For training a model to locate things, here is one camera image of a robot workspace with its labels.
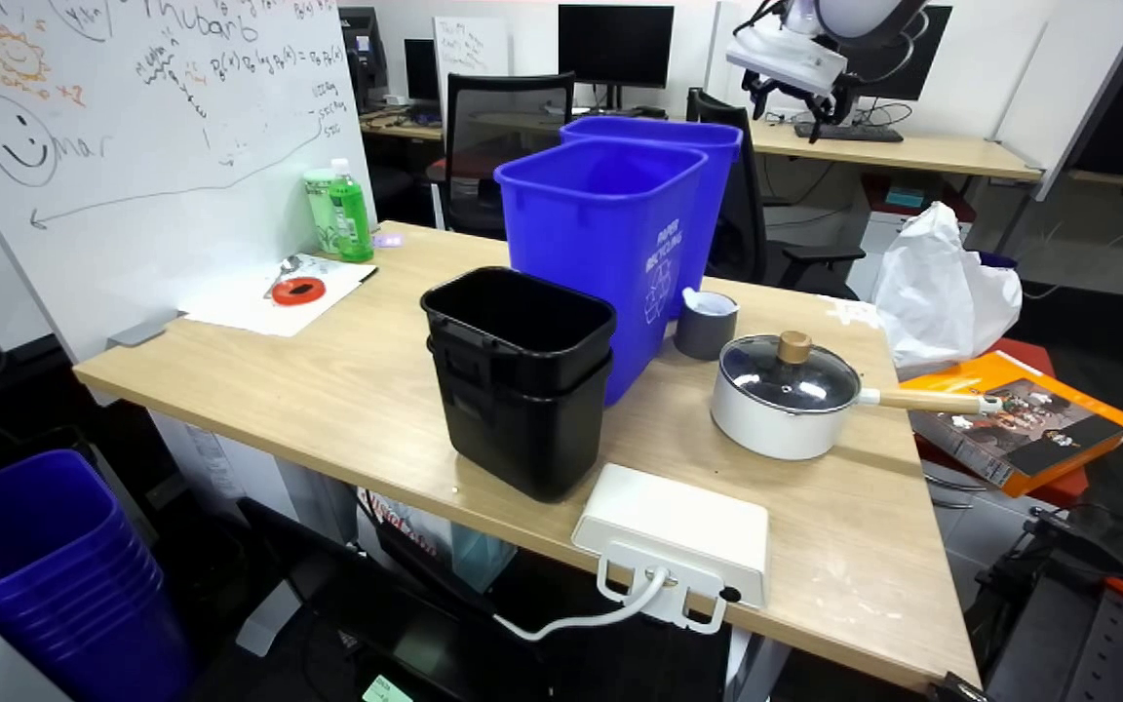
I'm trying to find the wooden side desk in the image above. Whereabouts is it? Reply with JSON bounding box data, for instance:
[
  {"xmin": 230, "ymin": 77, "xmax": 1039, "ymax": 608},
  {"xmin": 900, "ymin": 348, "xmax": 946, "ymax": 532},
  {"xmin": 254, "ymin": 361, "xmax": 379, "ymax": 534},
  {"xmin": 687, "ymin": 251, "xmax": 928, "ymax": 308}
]
[{"xmin": 753, "ymin": 122, "xmax": 1039, "ymax": 183}]

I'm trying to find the white saucepan with glass lid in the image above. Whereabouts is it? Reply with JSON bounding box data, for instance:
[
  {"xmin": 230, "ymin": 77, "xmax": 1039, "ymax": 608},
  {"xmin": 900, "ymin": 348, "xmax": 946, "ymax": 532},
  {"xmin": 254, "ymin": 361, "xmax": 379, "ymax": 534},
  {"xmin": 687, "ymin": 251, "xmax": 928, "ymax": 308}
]
[{"xmin": 708, "ymin": 330, "xmax": 1003, "ymax": 459}]

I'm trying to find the black monitor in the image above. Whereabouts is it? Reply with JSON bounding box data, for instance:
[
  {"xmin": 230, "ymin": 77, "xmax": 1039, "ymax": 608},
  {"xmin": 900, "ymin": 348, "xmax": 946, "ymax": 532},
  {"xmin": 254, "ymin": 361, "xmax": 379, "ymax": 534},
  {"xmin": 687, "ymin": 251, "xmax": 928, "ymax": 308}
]
[
  {"xmin": 848, "ymin": 5, "xmax": 952, "ymax": 103},
  {"xmin": 557, "ymin": 5, "xmax": 675, "ymax": 108}
]

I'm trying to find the stack of blue bins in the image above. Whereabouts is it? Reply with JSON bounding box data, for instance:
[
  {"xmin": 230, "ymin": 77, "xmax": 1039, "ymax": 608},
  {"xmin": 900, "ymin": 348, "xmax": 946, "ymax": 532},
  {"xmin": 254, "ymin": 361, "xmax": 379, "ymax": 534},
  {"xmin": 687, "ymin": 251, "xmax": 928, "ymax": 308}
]
[{"xmin": 0, "ymin": 450, "xmax": 196, "ymax": 702}]

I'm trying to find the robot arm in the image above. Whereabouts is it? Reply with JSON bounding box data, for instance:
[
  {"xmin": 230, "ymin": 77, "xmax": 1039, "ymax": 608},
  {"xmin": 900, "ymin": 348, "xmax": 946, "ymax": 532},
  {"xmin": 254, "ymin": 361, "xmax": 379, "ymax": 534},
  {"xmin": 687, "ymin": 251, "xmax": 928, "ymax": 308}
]
[{"xmin": 729, "ymin": 0, "xmax": 925, "ymax": 124}]

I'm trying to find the black keyboard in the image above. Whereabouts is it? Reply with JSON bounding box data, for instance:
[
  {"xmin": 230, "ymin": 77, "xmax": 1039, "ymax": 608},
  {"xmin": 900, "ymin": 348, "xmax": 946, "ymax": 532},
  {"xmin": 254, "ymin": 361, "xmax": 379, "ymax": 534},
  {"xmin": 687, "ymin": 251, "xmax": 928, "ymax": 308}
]
[{"xmin": 792, "ymin": 122, "xmax": 906, "ymax": 144}]

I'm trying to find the white power box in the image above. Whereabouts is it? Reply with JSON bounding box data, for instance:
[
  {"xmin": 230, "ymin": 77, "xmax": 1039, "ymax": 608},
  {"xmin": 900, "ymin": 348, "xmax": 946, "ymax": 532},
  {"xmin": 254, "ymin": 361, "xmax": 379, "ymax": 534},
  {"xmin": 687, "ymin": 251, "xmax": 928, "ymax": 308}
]
[{"xmin": 568, "ymin": 465, "xmax": 768, "ymax": 608}]

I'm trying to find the green soap bottle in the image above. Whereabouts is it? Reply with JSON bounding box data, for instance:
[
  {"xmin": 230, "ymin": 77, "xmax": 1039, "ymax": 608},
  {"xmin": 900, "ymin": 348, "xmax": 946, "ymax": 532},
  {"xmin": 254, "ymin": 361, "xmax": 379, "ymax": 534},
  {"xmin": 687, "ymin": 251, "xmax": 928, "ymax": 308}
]
[{"xmin": 302, "ymin": 161, "xmax": 375, "ymax": 263}]

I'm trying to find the white cable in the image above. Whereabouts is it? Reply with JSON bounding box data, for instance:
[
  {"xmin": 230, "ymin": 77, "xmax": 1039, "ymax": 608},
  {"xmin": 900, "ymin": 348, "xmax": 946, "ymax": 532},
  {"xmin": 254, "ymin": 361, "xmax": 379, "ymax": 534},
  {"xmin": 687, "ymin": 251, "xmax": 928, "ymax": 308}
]
[{"xmin": 492, "ymin": 555, "xmax": 734, "ymax": 647}]

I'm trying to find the blue recycling bin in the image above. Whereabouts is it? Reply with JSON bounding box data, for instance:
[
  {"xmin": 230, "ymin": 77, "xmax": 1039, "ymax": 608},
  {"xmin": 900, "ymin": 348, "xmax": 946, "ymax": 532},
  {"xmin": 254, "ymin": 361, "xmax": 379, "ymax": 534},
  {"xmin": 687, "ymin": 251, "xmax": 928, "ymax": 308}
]
[
  {"xmin": 495, "ymin": 139, "xmax": 707, "ymax": 406},
  {"xmin": 561, "ymin": 118, "xmax": 742, "ymax": 287}
]

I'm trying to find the black monitor right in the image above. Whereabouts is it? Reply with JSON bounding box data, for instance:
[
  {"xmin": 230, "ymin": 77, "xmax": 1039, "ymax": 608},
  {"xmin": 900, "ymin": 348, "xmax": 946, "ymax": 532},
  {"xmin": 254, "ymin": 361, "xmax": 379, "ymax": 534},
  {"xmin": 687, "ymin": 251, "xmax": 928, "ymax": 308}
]
[{"xmin": 848, "ymin": 5, "xmax": 952, "ymax": 103}]

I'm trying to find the black landfill bin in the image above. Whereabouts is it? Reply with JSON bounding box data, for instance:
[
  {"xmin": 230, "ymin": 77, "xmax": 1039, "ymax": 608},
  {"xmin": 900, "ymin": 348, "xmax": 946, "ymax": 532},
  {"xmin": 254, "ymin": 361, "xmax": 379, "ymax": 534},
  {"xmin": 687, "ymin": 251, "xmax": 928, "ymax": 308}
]
[{"xmin": 421, "ymin": 267, "xmax": 610, "ymax": 504}]

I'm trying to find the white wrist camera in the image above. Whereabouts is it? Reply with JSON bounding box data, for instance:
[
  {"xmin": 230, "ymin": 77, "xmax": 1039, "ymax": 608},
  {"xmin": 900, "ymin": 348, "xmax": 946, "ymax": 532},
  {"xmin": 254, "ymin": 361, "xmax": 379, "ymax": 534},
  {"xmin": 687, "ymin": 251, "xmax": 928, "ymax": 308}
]
[{"xmin": 724, "ymin": 29, "xmax": 844, "ymax": 96}]

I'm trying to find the white plastic bag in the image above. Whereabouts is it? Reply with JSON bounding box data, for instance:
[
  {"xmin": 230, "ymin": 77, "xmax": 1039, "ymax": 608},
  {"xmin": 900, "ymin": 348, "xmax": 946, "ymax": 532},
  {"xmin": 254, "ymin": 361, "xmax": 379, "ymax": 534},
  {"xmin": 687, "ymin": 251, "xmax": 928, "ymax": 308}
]
[{"xmin": 848, "ymin": 204, "xmax": 1020, "ymax": 374}]

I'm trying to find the black mesh office chair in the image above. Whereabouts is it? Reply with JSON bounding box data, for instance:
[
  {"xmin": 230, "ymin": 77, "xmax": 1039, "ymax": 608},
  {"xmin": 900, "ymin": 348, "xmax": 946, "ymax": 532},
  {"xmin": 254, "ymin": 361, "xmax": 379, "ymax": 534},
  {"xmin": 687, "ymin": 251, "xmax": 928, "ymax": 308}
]
[{"xmin": 425, "ymin": 75, "xmax": 573, "ymax": 237}]

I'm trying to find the large whiteboard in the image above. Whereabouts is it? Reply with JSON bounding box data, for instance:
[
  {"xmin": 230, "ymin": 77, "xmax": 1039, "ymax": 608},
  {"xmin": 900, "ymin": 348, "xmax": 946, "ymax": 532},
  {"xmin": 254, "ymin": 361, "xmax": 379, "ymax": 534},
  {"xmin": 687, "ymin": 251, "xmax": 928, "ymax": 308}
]
[{"xmin": 0, "ymin": 0, "xmax": 365, "ymax": 359}]

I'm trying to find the orange tape roll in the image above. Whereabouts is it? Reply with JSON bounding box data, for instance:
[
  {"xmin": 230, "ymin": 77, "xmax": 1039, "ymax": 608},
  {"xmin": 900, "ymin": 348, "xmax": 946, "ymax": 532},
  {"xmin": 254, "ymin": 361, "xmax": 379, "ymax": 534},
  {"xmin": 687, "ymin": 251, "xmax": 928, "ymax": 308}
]
[{"xmin": 269, "ymin": 276, "xmax": 326, "ymax": 308}]

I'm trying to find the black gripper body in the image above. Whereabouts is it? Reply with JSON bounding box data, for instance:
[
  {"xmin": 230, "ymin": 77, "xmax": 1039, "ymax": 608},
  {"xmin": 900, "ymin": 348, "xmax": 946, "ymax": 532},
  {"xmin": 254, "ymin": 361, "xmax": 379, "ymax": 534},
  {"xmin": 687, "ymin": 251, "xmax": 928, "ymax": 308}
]
[{"xmin": 742, "ymin": 52, "xmax": 870, "ymax": 124}]

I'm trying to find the black monitor centre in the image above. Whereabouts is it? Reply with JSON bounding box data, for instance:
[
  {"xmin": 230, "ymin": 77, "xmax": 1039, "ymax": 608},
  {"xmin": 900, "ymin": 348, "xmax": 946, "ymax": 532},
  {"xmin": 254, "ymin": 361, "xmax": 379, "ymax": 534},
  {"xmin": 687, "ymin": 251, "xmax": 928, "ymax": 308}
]
[{"xmin": 557, "ymin": 5, "xmax": 675, "ymax": 108}]

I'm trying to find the orange book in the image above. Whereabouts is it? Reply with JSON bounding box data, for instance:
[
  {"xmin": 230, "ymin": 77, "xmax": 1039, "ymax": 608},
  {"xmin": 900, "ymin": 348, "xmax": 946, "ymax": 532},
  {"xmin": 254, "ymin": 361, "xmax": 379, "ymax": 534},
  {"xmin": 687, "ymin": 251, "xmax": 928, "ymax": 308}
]
[{"xmin": 908, "ymin": 351, "xmax": 1123, "ymax": 494}]

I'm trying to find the white paper sheet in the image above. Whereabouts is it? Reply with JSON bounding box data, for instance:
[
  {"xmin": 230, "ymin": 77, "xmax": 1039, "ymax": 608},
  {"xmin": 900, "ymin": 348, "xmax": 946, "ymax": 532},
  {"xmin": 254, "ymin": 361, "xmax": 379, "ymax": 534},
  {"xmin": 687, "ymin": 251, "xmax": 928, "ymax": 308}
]
[{"xmin": 183, "ymin": 255, "xmax": 375, "ymax": 334}]

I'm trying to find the grey cup with white lid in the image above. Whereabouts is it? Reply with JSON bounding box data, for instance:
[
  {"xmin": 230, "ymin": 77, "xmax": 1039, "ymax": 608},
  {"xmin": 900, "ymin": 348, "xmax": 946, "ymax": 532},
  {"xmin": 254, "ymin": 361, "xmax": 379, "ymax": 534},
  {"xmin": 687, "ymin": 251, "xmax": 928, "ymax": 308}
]
[{"xmin": 675, "ymin": 287, "xmax": 735, "ymax": 359}]

